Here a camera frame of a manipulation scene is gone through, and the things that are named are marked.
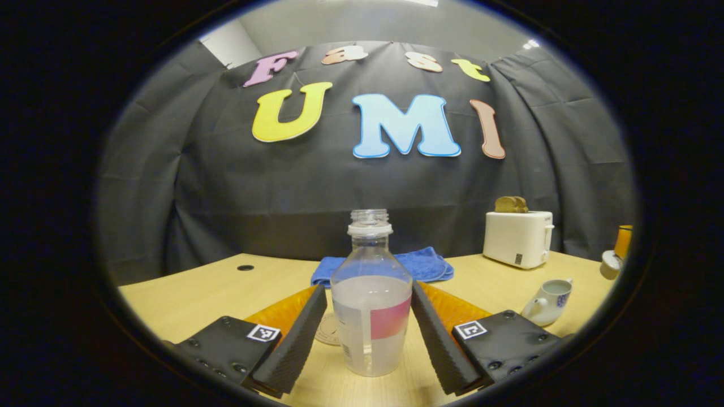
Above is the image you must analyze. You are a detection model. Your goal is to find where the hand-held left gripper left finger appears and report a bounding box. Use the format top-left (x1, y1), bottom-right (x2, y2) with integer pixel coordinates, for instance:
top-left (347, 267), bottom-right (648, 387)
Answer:
top-left (163, 284), bottom-right (329, 395)

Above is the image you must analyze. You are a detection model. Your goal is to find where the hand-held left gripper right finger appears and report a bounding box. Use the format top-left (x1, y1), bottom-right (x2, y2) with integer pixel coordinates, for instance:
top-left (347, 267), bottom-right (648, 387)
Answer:
top-left (410, 280), bottom-right (562, 396)

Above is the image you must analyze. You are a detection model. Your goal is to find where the clear plastic water bottle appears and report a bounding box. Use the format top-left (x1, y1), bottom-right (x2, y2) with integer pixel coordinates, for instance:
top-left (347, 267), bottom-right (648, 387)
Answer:
top-left (330, 209), bottom-right (413, 378)

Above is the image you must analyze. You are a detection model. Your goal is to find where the white blue-patterned teacup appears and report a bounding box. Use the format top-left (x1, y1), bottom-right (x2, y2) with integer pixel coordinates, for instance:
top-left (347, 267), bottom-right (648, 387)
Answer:
top-left (521, 278), bottom-right (574, 327)

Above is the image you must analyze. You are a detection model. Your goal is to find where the blue folded towel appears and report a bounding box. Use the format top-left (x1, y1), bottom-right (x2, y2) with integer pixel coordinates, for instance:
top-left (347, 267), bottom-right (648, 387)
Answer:
top-left (310, 246), bottom-right (455, 288)

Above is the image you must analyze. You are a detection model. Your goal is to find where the white toaster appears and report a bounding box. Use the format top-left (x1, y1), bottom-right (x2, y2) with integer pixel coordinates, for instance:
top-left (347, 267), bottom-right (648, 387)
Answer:
top-left (482, 211), bottom-right (555, 270)

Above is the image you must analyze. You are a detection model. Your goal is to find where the black backdrop cloth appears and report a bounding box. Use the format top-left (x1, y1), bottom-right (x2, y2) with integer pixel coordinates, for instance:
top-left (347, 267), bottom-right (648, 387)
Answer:
top-left (96, 41), bottom-right (637, 286)

